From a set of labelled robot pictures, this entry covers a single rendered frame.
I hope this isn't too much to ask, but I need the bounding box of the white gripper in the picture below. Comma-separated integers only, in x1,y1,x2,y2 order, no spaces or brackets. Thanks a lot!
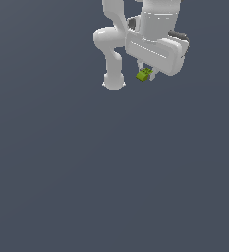
124,30,188,82

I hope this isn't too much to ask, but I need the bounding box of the small green block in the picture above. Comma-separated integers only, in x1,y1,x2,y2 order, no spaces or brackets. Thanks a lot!
135,67,154,83

